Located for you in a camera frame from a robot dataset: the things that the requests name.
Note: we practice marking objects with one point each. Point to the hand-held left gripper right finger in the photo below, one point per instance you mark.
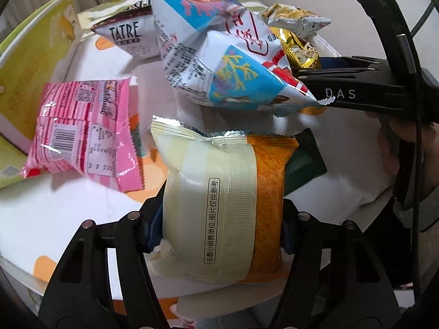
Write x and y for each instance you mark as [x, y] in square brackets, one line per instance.
[287, 236]

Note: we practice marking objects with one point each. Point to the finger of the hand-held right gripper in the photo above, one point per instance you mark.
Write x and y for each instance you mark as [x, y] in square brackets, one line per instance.
[360, 62]
[325, 74]

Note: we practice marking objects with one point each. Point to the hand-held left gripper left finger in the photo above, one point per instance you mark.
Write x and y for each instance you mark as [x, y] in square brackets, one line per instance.
[152, 228]

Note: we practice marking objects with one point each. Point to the cream and orange snack packet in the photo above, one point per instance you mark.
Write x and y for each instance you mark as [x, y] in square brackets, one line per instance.
[205, 195]

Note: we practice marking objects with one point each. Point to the blue and white snack bag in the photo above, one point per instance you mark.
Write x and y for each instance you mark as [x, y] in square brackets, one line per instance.
[205, 58]

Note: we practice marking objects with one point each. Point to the yellow-green cardboard box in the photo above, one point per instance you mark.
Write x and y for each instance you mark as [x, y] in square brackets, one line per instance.
[27, 75]

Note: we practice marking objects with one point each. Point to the person's right hand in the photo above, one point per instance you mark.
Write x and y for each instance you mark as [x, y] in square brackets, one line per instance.
[404, 132]

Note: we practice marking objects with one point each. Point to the gold snack packet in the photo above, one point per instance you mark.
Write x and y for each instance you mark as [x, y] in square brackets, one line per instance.
[298, 51]

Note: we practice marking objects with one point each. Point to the pale chips packet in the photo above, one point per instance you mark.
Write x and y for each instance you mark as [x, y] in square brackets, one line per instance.
[295, 17]

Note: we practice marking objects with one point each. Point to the dark green snack packet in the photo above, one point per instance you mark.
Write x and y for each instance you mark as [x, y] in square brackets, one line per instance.
[305, 164]

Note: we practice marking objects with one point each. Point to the white round tray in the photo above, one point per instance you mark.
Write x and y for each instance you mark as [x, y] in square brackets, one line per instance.
[68, 212]

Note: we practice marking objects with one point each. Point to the pink snack packet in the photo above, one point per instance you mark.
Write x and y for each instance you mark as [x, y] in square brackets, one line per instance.
[79, 137]

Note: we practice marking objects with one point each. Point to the white and black snack packet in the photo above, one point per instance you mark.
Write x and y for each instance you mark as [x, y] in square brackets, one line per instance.
[127, 34]

